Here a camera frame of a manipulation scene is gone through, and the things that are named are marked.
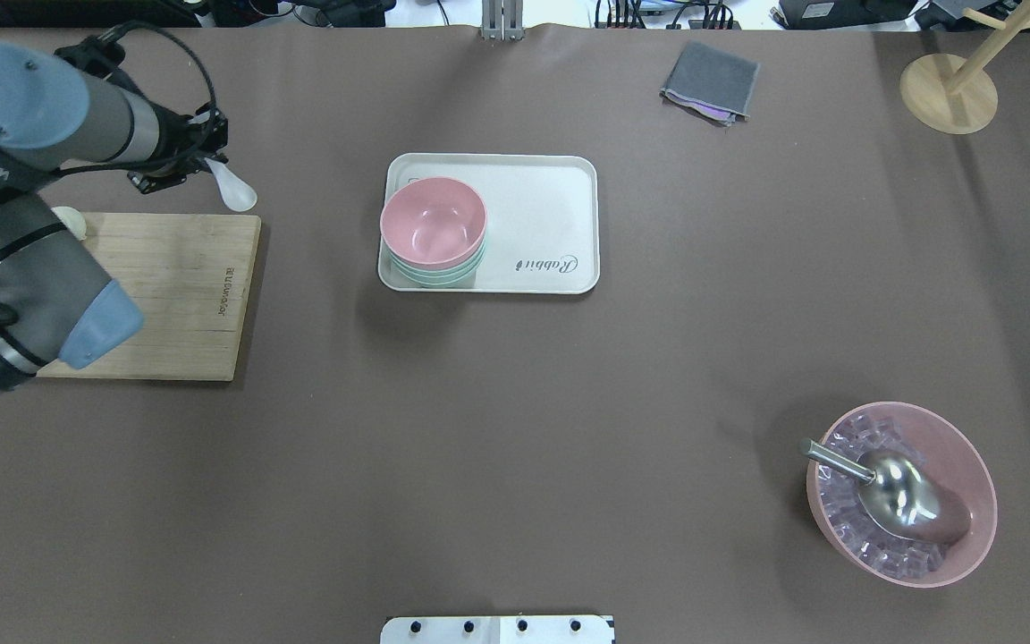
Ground wooden cutting board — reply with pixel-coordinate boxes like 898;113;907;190
39;212;261;382

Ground stacked green bowls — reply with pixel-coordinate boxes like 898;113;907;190
384;240;489;289

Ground white ceramic spoon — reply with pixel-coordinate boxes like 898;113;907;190
203;157;258;213

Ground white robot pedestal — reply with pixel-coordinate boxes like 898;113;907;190
379;614;617;643

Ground grey folded cloth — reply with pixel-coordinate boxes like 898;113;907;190
661;42;761;127

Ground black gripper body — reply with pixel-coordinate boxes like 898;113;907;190
55;34;230;195

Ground small pink bowl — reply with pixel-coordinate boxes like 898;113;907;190
379;176;489;270

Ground wooden mug tree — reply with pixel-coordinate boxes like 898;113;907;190
899;1;1030;135

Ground white toy bun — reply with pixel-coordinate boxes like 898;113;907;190
52;207;89;241

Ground metal ice scoop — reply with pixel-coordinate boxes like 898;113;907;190
798;439;972;545

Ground large pink ice bowl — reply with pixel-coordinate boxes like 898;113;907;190
800;401;998;589

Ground aluminium frame post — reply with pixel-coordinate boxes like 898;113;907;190
481;0;526;41

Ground white rabbit tray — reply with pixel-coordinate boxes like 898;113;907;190
384;152;600;296

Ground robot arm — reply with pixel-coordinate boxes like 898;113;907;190
0;23;226;394

